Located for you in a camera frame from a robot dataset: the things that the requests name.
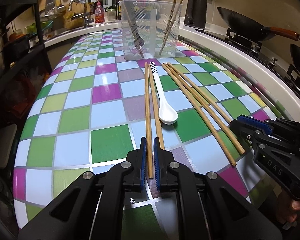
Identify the clear plastic utensil holder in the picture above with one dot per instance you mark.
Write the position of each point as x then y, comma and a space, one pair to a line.
152, 32

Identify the bamboo chopstick three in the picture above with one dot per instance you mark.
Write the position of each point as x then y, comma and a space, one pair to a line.
202, 116

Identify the bamboo chopstick four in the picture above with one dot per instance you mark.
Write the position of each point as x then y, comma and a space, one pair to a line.
209, 111

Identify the bamboo chopstick five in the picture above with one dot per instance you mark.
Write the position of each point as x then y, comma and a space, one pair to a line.
204, 95

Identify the black storage shelf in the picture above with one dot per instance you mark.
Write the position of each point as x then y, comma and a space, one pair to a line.
22, 26

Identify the bamboo chopstick one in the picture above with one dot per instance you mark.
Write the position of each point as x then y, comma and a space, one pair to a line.
148, 124

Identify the right hand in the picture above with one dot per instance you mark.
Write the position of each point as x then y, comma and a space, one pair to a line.
288, 210

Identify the red dish soap bottle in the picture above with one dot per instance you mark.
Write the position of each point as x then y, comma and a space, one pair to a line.
99, 12

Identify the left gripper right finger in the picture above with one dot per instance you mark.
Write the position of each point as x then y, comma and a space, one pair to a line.
208, 207

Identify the bamboo chopstick two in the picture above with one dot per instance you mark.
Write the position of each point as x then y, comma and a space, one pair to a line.
158, 126

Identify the stainless steel sink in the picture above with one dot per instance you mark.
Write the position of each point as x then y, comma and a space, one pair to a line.
59, 32

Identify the bamboo chopstick in holder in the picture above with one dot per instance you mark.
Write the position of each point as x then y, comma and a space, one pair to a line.
168, 27
175, 14
137, 43

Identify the colourful checkered table cover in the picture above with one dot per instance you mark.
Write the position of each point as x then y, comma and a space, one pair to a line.
91, 112

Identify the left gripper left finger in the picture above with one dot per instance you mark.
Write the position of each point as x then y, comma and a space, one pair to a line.
91, 207

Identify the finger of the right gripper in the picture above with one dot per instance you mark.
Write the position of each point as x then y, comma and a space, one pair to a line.
246, 127
285, 130

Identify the black wok orange handle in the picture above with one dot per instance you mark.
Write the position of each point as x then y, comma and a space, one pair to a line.
249, 28

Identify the wooden cutting board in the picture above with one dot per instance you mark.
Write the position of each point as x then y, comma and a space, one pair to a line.
75, 17

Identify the black electric kettle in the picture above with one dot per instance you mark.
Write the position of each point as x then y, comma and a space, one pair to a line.
195, 15

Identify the white striped ceramic spoon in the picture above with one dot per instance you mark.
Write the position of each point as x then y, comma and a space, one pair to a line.
167, 114

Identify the chrome kitchen faucet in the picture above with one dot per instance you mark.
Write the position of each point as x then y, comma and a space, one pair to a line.
87, 17

